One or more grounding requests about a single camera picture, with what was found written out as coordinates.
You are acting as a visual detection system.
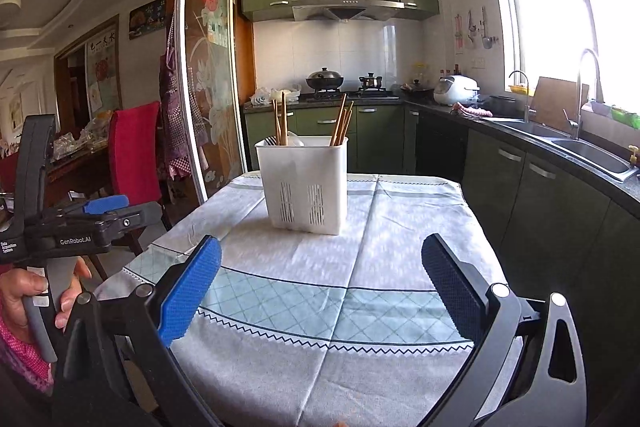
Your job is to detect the checked apron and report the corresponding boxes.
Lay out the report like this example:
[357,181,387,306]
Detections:
[159,12,211,180]

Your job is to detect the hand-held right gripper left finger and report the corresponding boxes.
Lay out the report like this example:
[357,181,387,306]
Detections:
[52,234,226,427]

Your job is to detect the steel double sink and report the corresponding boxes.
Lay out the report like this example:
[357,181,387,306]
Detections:
[482,117,640,182]

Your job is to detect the small steel faucet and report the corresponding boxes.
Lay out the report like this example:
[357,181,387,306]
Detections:
[509,70,534,124]

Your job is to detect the pan with glass lid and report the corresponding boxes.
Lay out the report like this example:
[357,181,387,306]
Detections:
[400,79,435,100]

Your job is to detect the black gas stove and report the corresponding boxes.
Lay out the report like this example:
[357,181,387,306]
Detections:
[299,88,401,102]

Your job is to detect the pink dish cloth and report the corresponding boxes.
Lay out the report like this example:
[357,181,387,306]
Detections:
[450,102,493,120]

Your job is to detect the white plastic utensil holder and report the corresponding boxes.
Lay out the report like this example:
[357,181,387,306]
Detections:
[256,138,349,236]

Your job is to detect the kitchen window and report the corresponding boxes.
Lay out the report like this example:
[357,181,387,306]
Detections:
[500,0,640,108]

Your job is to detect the person's left forearm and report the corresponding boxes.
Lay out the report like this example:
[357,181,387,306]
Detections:
[0,307,55,400]

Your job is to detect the wooden cutting board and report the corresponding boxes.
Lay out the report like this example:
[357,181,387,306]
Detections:
[530,77,591,125]

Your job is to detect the black built-in dishwasher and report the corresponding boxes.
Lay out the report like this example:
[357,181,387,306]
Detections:
[416,112,468,180]

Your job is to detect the dark green base cabinets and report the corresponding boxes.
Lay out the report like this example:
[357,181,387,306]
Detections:
[462,127,640,358]

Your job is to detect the white plastic bags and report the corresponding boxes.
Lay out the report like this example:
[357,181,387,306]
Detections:
[250,84,303,106]

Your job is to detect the dark wall poster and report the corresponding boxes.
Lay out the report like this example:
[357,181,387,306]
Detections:
[129,0,168,40]

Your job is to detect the wall poster with red print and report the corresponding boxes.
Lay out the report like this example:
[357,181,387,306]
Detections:
[84,27,121,112]

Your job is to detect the checked patterned tablecloth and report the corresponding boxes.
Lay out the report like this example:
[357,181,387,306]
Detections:
[95,171,511,427]

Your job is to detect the flower print sliding glass door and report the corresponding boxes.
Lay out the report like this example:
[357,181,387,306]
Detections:
[175,0,251,205]

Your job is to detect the black wok with lid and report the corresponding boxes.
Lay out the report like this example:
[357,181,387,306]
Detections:
[306,67,345,92]

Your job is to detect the chair with red cover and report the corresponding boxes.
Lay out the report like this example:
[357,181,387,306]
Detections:
[107,101,167,258]

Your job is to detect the dark granite countertop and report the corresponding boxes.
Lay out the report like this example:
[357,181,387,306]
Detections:
[242,94,640,218]

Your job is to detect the cluttered wooden dining table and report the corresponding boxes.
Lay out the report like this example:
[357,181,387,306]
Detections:
[45,109,117,208]

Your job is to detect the tall steel faucet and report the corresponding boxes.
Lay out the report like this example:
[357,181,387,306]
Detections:
[562,48,606,141]

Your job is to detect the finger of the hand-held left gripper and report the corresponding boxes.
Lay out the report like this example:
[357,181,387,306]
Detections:
[102,202,162,238]
[82,195,130,215]

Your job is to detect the person's left hand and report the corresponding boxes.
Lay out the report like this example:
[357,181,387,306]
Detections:
[0,257,94,333]

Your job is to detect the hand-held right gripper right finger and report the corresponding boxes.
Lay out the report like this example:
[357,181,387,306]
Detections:
[421,233,588,427]

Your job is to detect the white rice cooker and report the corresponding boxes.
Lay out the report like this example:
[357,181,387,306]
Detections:
[433,75,481,106]

